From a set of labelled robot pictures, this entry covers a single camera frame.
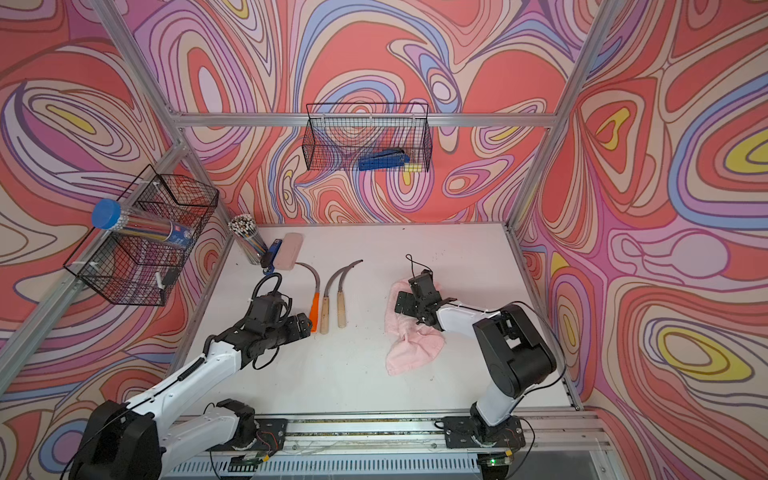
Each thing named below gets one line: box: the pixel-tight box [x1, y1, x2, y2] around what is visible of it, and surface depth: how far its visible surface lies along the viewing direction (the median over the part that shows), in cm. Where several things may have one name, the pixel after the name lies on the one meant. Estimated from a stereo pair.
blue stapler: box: [265, 239, 283, 275], surface depth 110 cm
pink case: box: [274, 232, 304, 271], surface depth 110 cm
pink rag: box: [384, 278, 446, 376], surface depth 88 cm
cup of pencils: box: [228, 213, 269, 265], surface depth 100 cm
